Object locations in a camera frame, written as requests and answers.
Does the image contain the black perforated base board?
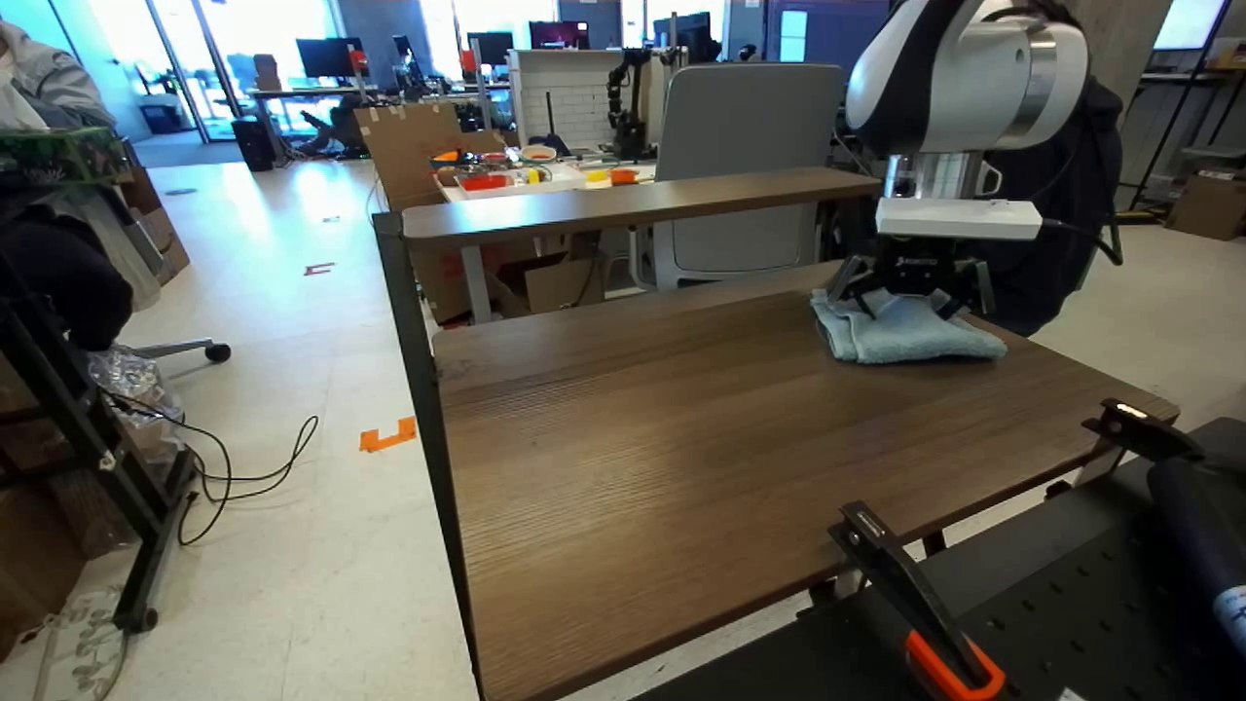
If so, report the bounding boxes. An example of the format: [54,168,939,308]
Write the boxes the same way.
[637,413,1246,701]

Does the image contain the white desk partition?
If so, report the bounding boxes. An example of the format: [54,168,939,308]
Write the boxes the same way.
[513,48,668,153]

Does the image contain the black tripod pole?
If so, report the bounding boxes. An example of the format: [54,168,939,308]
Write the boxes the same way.
[1126,0,1239,220]

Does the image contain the tall brown cardboard sheet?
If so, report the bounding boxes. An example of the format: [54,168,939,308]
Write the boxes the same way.
[355,99,511,220]

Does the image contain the clear crumpled plastic bag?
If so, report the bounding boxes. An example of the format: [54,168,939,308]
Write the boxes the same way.
[75,347,173,422]

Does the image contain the light blue terry towel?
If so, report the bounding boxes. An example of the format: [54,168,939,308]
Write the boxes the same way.
[808,283,1012,371]

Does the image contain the black orange bar clamp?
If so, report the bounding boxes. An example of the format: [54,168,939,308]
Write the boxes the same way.
[827,500,1012,701]
[1083,395,1209,466]

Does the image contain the brown cardboard box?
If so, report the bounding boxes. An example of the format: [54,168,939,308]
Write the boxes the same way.
[485,244,607,325]

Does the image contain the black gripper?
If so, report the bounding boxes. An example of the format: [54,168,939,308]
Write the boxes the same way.
[831,242,1003,325]

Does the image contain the black computer monitor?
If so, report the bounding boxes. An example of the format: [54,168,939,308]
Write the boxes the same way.
[293,34,372,81]

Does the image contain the orange plastic toy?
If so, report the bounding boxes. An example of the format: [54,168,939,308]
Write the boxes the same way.
[460,168,518,199]

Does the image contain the black floor cable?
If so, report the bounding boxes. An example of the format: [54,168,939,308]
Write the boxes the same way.
[121,384,322,551]

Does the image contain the black metal stand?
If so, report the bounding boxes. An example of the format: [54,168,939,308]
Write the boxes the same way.
[0,288,208,639]

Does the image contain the black office chair base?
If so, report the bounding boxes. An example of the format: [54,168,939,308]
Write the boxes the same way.
[121,334,238,371]

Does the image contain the black waste bin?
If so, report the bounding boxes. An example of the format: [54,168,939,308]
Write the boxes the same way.
[229,113,284,174]

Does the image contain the white wrist mount plate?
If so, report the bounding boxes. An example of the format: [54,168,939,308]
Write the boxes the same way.
[874,190,1051,244]

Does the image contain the black cylinder with blue end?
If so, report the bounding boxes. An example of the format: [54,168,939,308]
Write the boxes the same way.
[1144,451,1246,658]

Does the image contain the person in grey hoodie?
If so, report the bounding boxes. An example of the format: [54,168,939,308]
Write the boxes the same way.
[0,17,125,139]

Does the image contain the cardboard box with tape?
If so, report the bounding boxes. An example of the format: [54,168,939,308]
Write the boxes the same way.
[1165,172,1246,244]

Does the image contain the brown wooden desk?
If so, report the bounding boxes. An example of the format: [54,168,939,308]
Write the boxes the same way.
[399,165,888,329]

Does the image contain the grey office chair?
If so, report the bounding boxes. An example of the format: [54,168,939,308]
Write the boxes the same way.
[651,59,848,292]

